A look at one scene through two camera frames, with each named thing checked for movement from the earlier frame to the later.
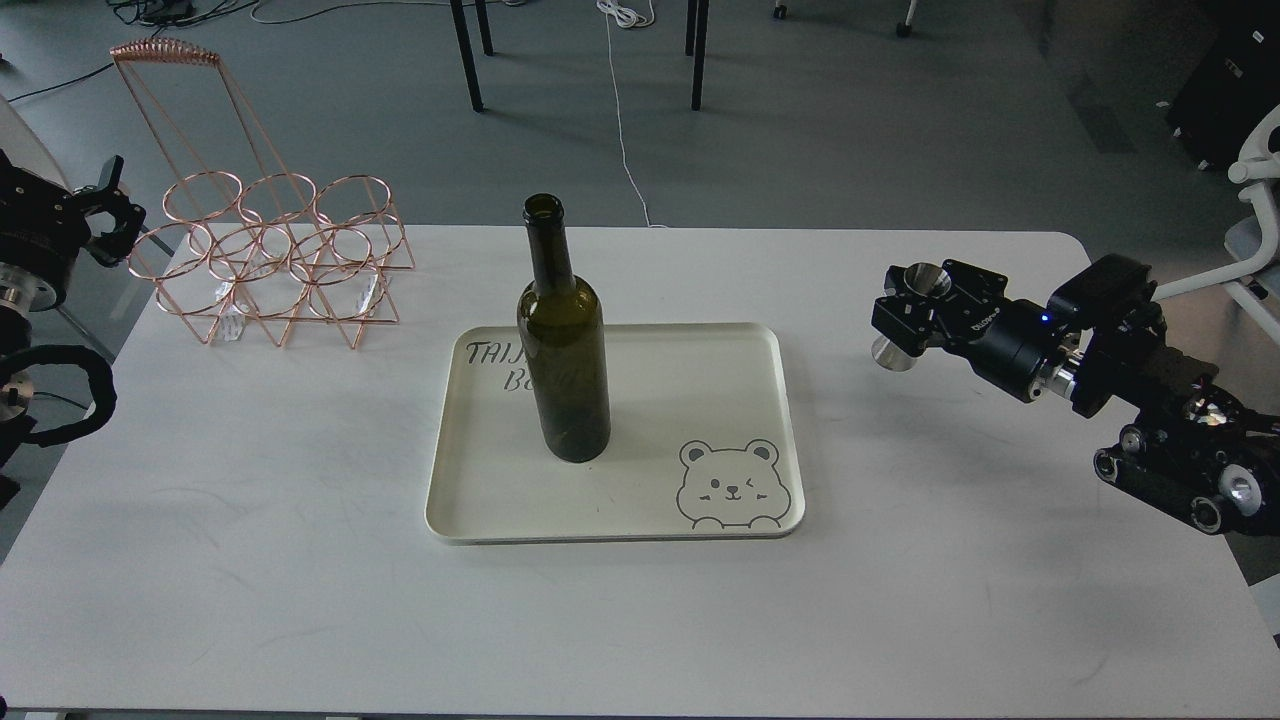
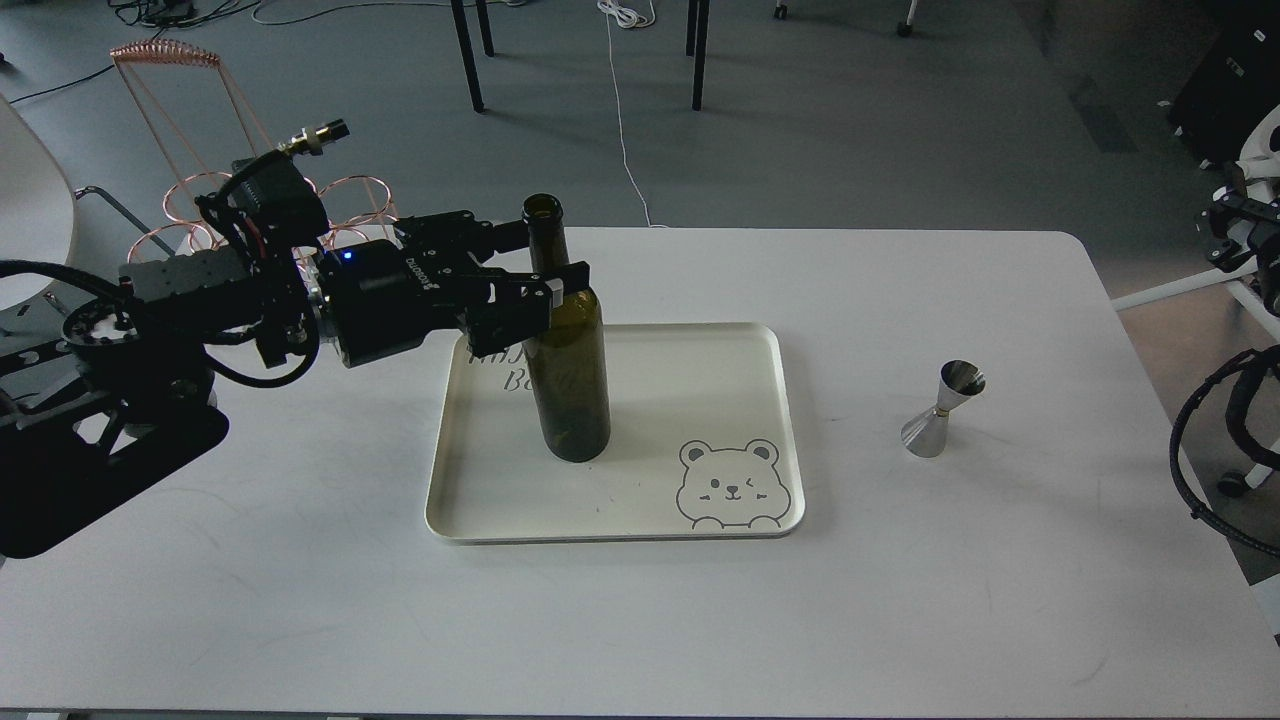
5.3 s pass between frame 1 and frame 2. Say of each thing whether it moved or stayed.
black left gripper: moved
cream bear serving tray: stayed
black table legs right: stayed
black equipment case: stayed
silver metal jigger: moved
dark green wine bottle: stayed
